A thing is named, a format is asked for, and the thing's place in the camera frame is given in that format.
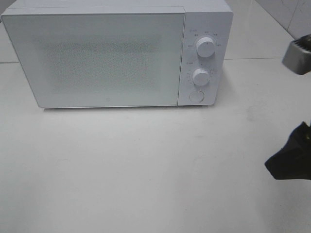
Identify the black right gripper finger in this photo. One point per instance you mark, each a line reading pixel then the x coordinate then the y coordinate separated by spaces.
pixel 293 161

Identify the white timer knob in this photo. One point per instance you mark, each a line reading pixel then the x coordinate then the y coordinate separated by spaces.
pixel 201 77

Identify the upper white power knob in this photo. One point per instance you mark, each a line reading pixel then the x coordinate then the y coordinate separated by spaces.
pixel 205 46

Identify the white microwave oven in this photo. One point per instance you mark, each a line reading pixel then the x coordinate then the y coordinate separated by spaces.
pixel 201 17

